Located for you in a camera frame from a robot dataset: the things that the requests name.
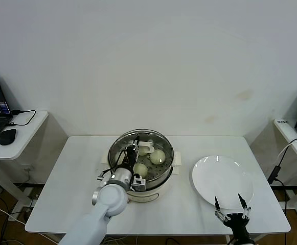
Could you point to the white steamed baozi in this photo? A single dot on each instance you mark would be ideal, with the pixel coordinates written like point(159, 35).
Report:
point(143, 152)
point(157, 157)
point(141, 170)
point(118, 159)

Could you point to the perforated steel steamer basket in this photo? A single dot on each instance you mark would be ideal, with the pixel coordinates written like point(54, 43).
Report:
point(161, 181)

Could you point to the white table leg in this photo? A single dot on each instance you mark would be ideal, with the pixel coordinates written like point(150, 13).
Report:
point(227, 238)

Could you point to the cream electric cooker base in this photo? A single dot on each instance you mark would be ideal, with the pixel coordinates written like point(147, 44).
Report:
point(148, 196)

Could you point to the black computer mouse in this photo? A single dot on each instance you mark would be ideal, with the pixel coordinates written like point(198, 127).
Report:
point(7, 136)

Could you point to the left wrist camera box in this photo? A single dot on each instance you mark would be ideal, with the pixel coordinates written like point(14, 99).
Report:
point(139, 183)

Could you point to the white side table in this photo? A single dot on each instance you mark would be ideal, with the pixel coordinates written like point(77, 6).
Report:
point(23, 143)
point(288, 132)

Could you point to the white wall outlet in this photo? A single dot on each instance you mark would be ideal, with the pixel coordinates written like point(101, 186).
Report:
point(28, 168)

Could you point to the round white plate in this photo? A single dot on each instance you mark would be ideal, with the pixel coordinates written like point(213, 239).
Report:
point(222, 178)

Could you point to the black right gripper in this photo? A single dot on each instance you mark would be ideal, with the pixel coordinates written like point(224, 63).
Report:
point(237, 223)

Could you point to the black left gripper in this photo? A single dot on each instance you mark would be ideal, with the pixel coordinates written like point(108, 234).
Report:
point(131, 157)

